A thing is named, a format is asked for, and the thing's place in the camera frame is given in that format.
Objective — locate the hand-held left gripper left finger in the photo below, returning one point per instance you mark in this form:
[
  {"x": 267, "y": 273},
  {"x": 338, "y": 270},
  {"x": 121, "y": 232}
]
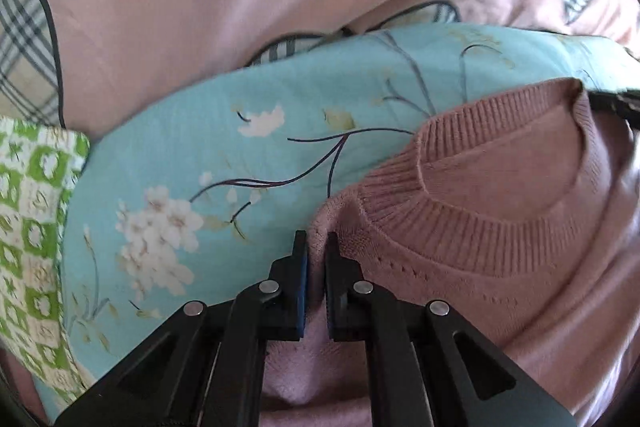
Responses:
[{"x": 300, "y": 292}]

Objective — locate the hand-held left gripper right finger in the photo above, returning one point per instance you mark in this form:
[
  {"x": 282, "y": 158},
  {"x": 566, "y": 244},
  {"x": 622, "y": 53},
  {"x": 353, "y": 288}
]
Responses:
[{"x": 332, "y": 307}]

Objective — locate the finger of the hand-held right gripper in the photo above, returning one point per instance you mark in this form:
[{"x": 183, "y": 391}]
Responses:
[{"x": 620, "y": 104}]

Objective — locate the pink knit sweater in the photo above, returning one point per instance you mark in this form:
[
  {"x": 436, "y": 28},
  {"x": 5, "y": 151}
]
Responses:
[{"x": 500, "y": 307}]

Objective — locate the teal floral quilt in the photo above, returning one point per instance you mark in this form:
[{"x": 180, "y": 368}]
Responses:
[{"x": 200, "y": 147}]

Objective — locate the green checkered pillow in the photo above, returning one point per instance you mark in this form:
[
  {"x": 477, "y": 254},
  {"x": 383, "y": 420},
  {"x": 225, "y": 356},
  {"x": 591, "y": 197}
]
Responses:
[{"x": 30, "y": 217}]

